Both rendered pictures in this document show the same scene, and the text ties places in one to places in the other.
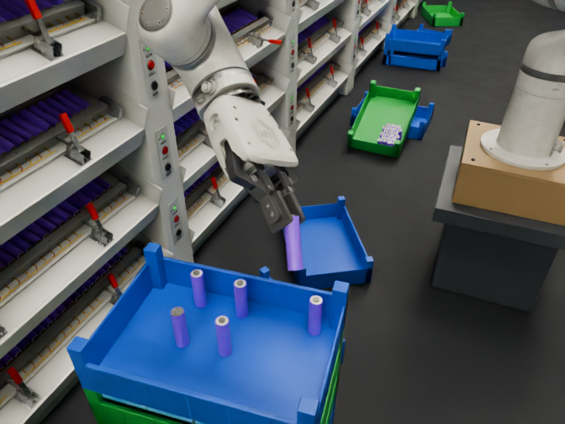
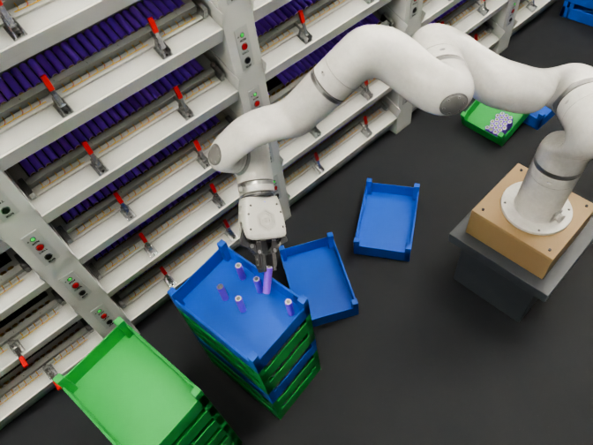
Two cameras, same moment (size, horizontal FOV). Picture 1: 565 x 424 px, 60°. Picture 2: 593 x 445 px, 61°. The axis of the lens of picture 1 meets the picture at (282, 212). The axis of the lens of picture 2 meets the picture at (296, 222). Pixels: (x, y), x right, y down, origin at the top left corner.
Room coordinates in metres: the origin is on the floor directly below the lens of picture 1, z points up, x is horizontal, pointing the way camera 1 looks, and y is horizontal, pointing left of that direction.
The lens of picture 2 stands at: (-0.03, -0.40, 1.58)
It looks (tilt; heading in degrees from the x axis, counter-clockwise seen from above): 53 degrees down; 32
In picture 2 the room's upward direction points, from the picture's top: 10 degrees counter-clockwise
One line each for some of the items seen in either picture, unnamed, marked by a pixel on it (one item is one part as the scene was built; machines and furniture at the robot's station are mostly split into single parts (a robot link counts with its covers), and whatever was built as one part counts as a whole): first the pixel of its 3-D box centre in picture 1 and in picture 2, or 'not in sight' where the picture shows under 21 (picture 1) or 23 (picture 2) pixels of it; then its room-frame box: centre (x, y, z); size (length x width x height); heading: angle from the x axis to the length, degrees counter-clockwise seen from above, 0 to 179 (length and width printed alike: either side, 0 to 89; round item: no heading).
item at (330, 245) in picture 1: (323, 240); (386, 217); (1.08, -0.12, 0.04); 0.30 x 0.20 x 0.08; 10
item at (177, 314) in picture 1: (180, 328); (222, 292); (0.43, 0.14, 0.44); 0.02 x 0.02 x 0.06
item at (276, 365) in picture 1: (219, 333); (238, 302); (0.41, 0.08, 0.44); 0.30 x 0.20 x 0.08; 74
